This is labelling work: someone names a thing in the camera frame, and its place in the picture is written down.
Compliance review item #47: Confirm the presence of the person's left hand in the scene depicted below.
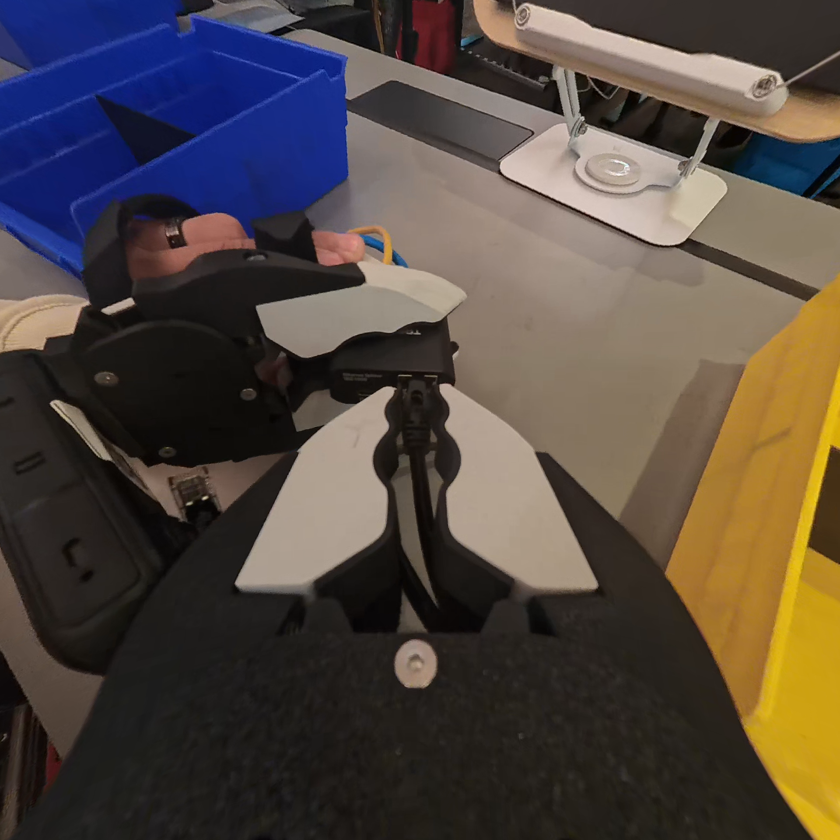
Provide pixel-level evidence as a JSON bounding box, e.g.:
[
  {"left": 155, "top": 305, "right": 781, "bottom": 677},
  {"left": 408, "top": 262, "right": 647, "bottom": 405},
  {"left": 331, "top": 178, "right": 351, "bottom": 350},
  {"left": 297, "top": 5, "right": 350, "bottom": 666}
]
[{"left": 82, "top": 195, "right": 368, "bottom": 309}]

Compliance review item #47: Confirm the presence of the orange ethernet cable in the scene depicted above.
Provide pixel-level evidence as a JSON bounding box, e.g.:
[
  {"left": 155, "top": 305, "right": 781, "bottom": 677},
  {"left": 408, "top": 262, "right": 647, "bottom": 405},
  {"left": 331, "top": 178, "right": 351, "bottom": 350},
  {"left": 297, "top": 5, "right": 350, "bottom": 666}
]
[{"left": 348, "top": 224, "right": 395, "bottom": 263}]

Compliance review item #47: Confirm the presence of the black ethernet cable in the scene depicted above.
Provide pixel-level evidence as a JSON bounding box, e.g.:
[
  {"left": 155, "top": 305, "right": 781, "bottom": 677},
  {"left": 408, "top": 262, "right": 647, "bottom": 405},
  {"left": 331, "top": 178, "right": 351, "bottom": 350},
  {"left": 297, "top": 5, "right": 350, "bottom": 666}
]
[{"left": 394, "top": 374, "right": 447, "bottom": 631}]

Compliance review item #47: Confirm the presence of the person's left forearm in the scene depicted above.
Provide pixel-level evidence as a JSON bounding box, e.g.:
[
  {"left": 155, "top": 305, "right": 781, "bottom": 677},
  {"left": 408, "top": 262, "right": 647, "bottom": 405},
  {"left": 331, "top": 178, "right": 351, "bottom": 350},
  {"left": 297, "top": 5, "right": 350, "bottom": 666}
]
[{"left": 0, "top": 296, "right": 90, "bottom": 353}]

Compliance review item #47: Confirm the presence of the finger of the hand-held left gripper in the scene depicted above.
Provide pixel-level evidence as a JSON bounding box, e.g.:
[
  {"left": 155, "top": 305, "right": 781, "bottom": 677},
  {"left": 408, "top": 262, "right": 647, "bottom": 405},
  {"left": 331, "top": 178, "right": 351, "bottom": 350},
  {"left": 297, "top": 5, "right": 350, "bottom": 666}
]
[
  {"left": 256, "top": 269, "right": 467, "bottom": 358},
  {"left": 283, "top": 348, "right": 350, "bottom": 434}
]

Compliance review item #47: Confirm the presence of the black ethernet port adapter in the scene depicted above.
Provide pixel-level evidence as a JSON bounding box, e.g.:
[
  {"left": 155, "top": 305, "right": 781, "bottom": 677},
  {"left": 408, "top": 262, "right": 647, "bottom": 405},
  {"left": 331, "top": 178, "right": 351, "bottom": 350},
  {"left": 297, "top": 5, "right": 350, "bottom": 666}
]
[{"left": 329, "top": 322, "right": 460, "bottom": 405}]

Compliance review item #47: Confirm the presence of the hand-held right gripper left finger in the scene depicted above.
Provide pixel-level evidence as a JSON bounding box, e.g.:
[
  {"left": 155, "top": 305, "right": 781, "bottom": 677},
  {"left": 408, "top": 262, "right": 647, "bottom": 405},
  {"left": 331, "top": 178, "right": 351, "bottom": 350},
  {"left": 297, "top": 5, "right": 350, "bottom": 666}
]
[{"left": 237, "top": 389, "right": 421, "bottom": 634}]

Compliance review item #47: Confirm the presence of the blue plastic bin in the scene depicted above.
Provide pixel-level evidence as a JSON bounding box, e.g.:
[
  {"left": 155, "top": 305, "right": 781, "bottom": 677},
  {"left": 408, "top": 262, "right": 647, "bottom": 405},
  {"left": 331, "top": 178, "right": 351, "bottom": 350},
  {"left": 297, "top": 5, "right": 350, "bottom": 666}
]
[
  {"left": 0, "top": 16, "right": 350, "bottom": 277},
  {"left": 0, "top": 0, "right": 178, "bottom": 67}
]

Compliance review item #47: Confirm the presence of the yellow plastic bin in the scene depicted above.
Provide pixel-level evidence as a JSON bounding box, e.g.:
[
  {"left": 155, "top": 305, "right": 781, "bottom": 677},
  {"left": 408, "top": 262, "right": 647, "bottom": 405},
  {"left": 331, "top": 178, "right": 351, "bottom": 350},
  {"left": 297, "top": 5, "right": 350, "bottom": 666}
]
[{"left": 666, "top": 276, "right": 840, "bottom": 840}]

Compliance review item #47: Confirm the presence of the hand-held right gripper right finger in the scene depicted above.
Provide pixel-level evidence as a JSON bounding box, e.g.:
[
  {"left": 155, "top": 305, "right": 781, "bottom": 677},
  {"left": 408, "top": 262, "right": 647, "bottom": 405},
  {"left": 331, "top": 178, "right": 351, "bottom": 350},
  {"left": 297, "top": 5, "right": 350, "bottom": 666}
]
[{"left": 431, "top": 386, "right": 601, "bottom": 634}]

